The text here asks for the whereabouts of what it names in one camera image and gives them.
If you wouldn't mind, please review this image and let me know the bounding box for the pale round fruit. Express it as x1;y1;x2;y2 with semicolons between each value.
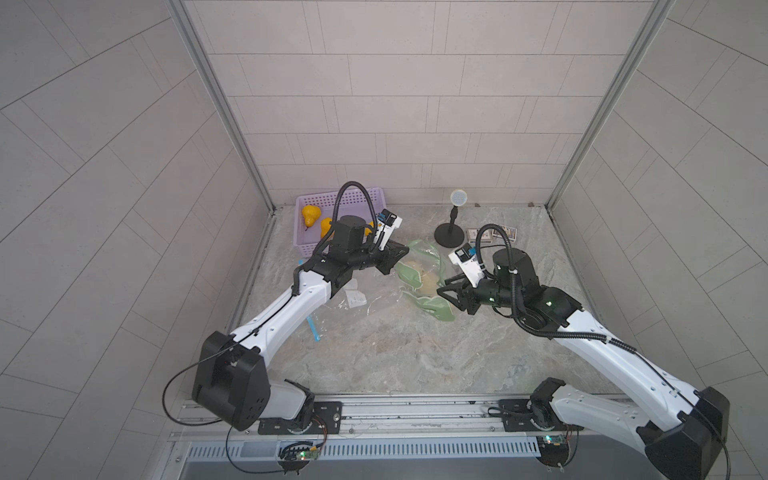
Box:
416;271;441;297

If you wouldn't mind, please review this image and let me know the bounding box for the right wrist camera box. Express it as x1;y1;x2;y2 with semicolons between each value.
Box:
448;243;485;288

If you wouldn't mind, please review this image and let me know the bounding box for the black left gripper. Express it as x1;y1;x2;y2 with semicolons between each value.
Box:
343;239;407;276

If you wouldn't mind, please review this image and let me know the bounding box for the black microphone stand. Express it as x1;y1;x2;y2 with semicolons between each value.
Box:
434;205;465;248

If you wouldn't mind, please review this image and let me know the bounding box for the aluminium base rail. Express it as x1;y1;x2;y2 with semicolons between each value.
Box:
168;388;649;470

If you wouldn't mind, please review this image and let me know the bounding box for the blue zip-top bag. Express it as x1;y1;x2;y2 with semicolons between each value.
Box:
306;278;374;342

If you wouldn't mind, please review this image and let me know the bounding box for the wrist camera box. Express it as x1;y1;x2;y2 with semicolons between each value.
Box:
374;209;402;251
448;243;485;288

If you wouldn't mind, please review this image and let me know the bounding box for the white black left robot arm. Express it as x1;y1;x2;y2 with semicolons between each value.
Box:
192;209;409;431

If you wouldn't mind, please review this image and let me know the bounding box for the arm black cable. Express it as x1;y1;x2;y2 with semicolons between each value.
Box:
160;180;382;475
475;223;733;480

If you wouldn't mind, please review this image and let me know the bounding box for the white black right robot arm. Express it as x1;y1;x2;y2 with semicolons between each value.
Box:
438;245;730;479

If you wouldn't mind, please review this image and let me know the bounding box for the green zip-top bag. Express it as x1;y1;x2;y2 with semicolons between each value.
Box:
395;239;455;322

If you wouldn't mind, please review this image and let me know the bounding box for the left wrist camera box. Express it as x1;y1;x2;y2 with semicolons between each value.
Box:
374;209;402;251

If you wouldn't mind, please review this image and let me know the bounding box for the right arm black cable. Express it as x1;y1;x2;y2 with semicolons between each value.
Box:
475;223;733;480

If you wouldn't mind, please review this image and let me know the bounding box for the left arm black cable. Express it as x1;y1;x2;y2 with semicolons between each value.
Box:
160;180;382;475

